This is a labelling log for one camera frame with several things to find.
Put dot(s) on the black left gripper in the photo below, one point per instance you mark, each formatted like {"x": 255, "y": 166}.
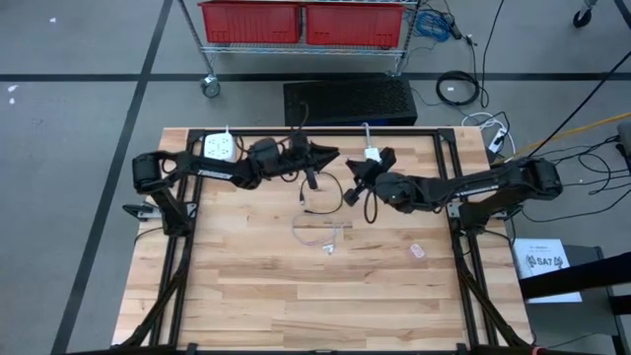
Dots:
{"x": 296, "y": 158}

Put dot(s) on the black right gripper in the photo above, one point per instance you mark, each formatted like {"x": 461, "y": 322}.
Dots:
{"x": 374, "y": 173}

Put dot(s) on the white square USB power hub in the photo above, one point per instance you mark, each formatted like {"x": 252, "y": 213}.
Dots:
{"x": 220, "y": 147}

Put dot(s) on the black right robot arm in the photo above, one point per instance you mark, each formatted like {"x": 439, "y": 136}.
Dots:
{"x": 493, "y": 182}

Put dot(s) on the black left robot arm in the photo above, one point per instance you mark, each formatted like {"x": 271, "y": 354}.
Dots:
{"x": 207, "y": 170}

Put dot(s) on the black perforated floor mat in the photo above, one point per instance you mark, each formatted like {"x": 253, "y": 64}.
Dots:
{"x": 350, "y": 101}

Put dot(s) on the red plastic storage bin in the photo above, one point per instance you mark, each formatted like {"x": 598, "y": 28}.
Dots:
{"x": 355, "y": 24}
{"x": 251, "y": 22}

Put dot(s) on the white floor power strip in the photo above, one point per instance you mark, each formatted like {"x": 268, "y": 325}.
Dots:
{"x": 498, "y": 140}

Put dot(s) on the white printed paper sheet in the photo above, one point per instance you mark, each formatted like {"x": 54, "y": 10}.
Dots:
{"x": 542, "y": 261}

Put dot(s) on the black metal beam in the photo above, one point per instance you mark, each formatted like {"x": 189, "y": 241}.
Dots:
{"x": 572, "y": 278}

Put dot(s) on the black caster wheel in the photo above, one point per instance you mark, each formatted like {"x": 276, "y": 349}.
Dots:
{"x": 582, "y": 17}

